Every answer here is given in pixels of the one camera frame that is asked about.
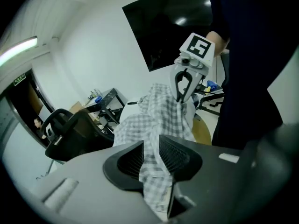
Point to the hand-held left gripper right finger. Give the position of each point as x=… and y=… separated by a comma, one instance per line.
x=222, y=183

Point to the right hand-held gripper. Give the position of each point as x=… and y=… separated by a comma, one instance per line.
x=198, y=48

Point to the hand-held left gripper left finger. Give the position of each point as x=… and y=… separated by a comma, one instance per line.
x=98, y=195

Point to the grey checkered pillowcase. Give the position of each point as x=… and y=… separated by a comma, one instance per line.
x=158, y=115

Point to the person's right forearm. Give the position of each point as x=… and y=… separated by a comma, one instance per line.
x=218, y=42

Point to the blue bag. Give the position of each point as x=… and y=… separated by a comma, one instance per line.
x=211, y=83

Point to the large black panel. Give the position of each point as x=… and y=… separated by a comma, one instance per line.
x=163, y=27

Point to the black mesh office chair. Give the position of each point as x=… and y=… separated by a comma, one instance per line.
x=77, y=134

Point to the person's black clothing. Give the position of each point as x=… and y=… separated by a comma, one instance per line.
x=252, y=55

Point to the black side table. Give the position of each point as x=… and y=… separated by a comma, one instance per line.
x=109, y=97

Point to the blue cloth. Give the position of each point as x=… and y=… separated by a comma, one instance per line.
x=98, y=99

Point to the brown cardboard sheet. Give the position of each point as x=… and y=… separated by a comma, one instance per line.
x=77, y=107

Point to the green exit sign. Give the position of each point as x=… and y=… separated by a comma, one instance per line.
x=19, y=79

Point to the ceiling tube light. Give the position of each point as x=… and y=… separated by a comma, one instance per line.
x=16, y=51

